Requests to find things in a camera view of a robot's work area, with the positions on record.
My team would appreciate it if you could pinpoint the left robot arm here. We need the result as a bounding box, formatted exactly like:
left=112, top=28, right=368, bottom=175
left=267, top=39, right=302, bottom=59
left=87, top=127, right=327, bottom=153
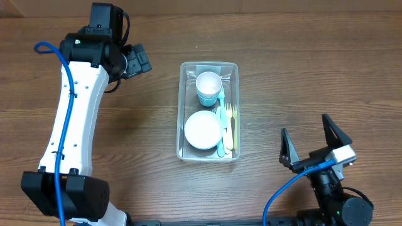
left=21, top=23, right=151, bottom=225

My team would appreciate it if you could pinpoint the yellow plastic fork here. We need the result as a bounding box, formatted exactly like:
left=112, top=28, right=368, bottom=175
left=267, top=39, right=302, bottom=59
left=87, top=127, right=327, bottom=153
left=225, top=103, right=233, bottom=151

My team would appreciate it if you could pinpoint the clear plastic container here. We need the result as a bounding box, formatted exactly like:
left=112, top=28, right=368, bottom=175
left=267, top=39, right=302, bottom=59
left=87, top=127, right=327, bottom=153
left=177, top=62, right=241, bottom=162

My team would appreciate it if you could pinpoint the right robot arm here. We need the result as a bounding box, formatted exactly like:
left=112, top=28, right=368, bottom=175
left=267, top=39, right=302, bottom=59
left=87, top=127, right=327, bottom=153
left=279, top=114, right=374, bottom=225

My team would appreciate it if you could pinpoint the white fork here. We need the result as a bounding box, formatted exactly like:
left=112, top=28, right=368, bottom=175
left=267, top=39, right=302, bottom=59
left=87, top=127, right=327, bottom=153
left=218, top=86, right=227, bottom=129

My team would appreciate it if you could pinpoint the white plastic spoon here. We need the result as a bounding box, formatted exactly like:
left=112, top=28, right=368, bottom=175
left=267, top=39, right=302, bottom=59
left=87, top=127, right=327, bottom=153
left=216, top=107, right=231, bottom=158

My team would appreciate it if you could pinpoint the white bowl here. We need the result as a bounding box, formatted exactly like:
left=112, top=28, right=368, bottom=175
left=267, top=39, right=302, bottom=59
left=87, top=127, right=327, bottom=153
left=184, top=110, right=223, bottom=149

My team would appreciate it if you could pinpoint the pale green fork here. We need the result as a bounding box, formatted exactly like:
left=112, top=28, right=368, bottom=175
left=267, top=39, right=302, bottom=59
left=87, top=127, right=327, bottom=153
left=214, top=107, right=225, bottom=158

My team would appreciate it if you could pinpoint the right blue cable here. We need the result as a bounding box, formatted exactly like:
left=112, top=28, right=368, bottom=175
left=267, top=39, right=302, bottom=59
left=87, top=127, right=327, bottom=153
left=262, top=159, right=336, bottom=226

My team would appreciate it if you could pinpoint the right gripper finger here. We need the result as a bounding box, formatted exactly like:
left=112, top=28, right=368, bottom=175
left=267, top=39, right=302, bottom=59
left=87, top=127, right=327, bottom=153
left=279, top=128, right=300, bottom=167
left=322, top=114, right=352, bottom=148

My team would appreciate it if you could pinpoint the light blue plastic cup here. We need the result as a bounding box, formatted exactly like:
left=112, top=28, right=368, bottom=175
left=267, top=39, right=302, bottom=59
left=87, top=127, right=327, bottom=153
left=197, top=91, right=219, bottom=107

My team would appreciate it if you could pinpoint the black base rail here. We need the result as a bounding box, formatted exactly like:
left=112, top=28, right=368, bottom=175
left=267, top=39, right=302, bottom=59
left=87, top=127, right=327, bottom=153
left=127, top=215, right=352, bottom=226

